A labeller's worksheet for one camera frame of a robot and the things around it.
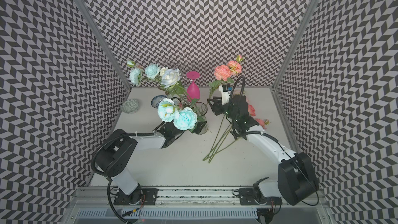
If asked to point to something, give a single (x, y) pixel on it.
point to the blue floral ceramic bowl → (156, 99)
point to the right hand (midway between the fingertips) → (210, 101)
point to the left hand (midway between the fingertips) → (201, 119)
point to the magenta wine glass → (193, 91)
